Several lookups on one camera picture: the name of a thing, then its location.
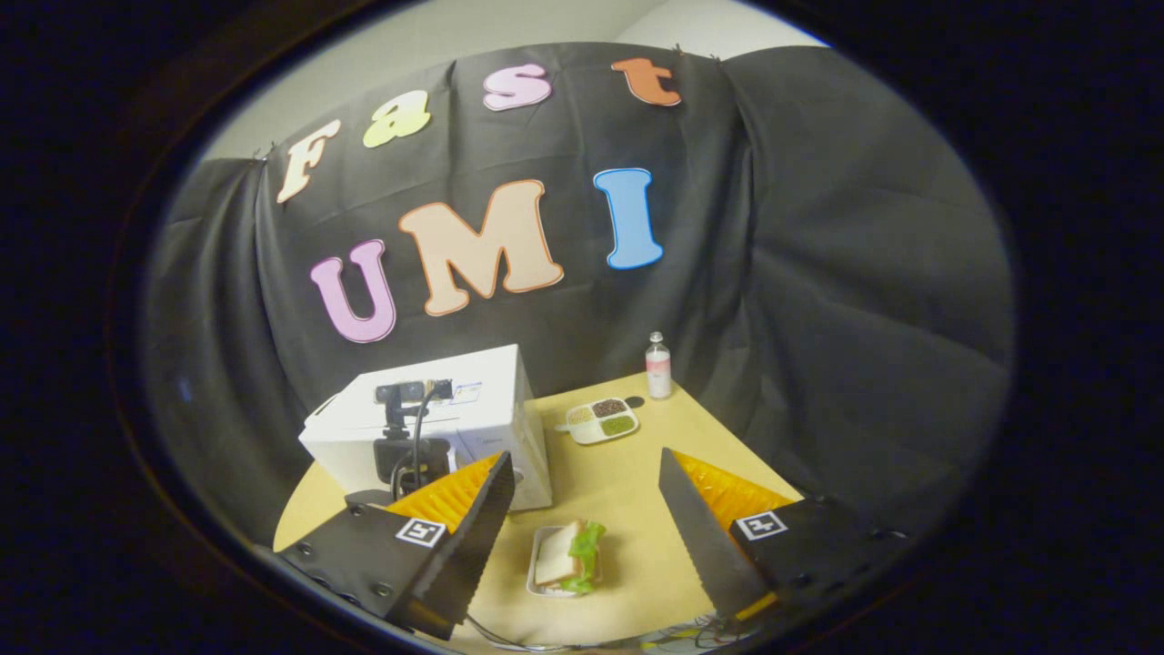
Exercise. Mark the white microwave oven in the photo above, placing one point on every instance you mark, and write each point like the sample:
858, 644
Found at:
491, 428

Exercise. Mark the white foam tray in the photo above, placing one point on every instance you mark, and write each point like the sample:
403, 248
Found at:
543, 535

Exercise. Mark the black backdrop cloth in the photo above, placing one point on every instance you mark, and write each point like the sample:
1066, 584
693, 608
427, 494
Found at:
818, 273

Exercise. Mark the clear bottle with pink label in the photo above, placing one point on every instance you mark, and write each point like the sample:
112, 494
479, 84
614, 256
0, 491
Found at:
658, 368

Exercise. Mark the sandwich with green lettuce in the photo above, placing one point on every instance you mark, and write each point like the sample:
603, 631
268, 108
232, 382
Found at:
559, 559

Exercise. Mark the white divided condiment dish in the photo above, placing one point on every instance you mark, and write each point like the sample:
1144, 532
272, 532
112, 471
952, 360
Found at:
591, 430

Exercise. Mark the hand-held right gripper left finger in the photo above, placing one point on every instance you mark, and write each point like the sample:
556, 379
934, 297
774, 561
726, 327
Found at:
473, 546

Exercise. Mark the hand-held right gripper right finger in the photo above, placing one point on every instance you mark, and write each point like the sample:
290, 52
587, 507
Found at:
705, 546

